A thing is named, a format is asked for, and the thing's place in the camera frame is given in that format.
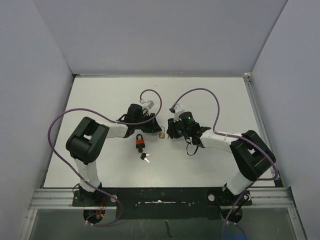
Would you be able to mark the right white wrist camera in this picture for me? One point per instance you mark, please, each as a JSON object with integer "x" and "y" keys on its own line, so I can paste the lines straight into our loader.
{"x": 177, "y": 110}

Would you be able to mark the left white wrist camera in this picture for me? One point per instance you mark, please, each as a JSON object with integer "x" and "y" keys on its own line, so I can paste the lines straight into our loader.
{"x": 146, "y": 105}

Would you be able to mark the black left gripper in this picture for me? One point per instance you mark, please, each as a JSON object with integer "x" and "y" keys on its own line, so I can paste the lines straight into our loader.
{"x": 152, "y": 127}

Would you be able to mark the long shackle brass padlock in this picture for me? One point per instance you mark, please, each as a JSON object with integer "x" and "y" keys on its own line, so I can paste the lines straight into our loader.
{"x": 162, "y": 133}

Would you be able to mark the orange black padlock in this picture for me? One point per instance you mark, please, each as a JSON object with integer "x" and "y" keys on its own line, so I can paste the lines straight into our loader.
{"x": 140, "y": 142}

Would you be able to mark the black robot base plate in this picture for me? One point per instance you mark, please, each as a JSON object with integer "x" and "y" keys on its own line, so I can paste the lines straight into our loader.
{"x": 163, "y": 203}

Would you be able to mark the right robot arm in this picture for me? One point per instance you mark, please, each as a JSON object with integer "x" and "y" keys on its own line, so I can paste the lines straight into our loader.
{"x": 252, "y": 156}

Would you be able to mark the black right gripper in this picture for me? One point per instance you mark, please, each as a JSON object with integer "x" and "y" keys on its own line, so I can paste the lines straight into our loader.
{"x": 171, "y": 130}

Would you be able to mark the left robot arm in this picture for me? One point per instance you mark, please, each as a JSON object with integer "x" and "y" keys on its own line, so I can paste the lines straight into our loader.
{"x": 86, "y": 142}

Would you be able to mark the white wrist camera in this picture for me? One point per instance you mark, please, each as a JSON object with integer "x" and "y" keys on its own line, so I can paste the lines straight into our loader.
{"x": 146, "y": 105}
{"x": 177, "y": 110}

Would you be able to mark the black headed key bunch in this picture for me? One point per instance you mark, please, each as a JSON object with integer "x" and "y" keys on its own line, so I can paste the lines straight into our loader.
{"x": 144, "y": 156}

